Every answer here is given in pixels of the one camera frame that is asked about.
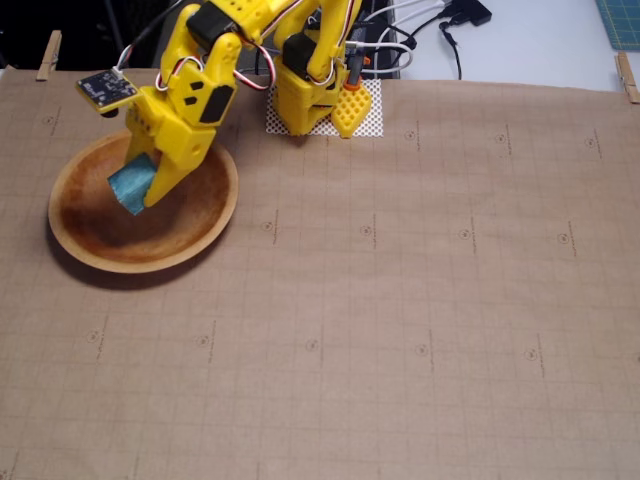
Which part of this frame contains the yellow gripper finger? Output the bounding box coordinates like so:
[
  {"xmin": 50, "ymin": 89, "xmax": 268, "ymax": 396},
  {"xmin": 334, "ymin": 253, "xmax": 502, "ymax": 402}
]
[
  {"xmin": 143, "ymin": 123, "xmax": 217, "ymax": 209},
  {"xmin": 124, "ymin": 123, "xmax": 161, "ymax": 170}
]

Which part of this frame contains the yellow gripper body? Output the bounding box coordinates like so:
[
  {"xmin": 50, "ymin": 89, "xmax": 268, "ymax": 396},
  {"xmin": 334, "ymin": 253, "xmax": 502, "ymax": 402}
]
[{"xmin": 128, "ymin": 58, "xmax": 237, "ymax": 146}]

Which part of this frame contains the blue rectangular block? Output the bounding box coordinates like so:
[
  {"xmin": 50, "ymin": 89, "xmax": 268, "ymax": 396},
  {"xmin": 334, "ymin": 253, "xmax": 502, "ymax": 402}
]
[{"xmin": 107, "ymin": 152, "xmax": 157, "ymax": 217}]

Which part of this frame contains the yellow robot base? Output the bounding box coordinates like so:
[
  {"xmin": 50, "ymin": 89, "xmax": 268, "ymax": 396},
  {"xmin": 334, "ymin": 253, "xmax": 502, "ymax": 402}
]
[{"xmin": 272, "ymin": 59, "xmax": 375, "ymax": 140}]

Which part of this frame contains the round wooden bowl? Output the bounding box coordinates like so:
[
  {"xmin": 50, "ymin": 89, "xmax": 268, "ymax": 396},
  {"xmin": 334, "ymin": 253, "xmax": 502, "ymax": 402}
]
[{"xmin": 47, "ymin": 128, "xmax": 239, "ymax": 275}]

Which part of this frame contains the grey metal leg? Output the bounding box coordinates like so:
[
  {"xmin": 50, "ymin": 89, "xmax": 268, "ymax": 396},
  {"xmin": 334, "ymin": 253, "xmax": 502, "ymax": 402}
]
[{"xmin": 104, "ymin": 0, "xmax": 130, "ymax": 69}]

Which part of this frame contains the wooden clothespin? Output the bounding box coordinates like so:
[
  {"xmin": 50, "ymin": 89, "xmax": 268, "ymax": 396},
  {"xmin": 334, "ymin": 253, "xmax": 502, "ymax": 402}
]
[
  {"xmin": 613, "ymin": 51, "xmax": 640, "ymax": 105},
  {"xmin": 35, "ymin": 29, "xmax": 63, "ymax": 82}
]

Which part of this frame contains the black orange clamp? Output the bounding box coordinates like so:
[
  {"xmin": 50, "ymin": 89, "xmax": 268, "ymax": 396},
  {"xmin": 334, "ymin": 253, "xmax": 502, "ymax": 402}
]
[{"xmin": 343, "ymin": 53, "xmax": 371, "ymax": 92}]

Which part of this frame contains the white perforated mat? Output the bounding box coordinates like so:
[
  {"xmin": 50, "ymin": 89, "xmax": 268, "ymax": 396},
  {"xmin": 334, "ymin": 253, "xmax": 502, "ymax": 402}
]
[{"xmin": 265, "ymin": 77, "xmax": 386, "ymax": 140}]

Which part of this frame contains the black power adapter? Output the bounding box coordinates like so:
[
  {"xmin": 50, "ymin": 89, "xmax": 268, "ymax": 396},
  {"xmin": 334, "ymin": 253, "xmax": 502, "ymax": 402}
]
[{"xmin": 438, "ymin": 0, "xmax": 494, "ymax": 29}]

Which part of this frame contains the brown gridded paper mat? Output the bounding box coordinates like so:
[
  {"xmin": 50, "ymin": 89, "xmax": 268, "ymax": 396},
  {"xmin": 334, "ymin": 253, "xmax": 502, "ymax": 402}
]
[{"xmin": 0, "ymin": 67, "xmax": 640, "ymax": 480}]

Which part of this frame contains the green cutting mat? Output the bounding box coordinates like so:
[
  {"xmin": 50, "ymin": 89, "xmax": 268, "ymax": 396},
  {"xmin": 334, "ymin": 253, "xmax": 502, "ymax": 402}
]
[{"xmin": 594, "ymin": 0, "xmax": 640, "ymax": 50}]

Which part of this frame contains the black camera circuit board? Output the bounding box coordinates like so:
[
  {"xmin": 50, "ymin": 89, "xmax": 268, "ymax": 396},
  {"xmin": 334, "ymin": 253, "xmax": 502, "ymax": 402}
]
[{"xmin": 75, "ymin": 69, "xmax": 140, "ymax": 119}]

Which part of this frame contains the thin black camera cable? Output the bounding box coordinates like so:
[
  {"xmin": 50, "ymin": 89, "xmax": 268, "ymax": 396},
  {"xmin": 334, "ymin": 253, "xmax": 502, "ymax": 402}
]
[{"xmin": 119, "ymin": 0, "xmax": 187, "ymax": 69}]

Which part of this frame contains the thick black cable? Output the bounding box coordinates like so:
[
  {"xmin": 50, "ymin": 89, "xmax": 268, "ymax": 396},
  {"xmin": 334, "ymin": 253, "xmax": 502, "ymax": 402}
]
[{"xmin": 377, "ymin": 22, "xmax": 419, "ymax": 51}]

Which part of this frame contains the looped white cable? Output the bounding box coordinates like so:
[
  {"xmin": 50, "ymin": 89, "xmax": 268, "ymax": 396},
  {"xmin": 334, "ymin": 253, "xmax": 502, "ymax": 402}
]
[{"xmin": 357, "ymin": 42, "xmax": 417, "ymax": 77}]

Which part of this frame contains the black adapter cable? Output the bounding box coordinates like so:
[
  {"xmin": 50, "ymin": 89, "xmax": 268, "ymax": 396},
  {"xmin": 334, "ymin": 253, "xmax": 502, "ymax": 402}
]
[{"xmin": 438, "ymin": 18, "xmax": 464, "ymax": 81}]

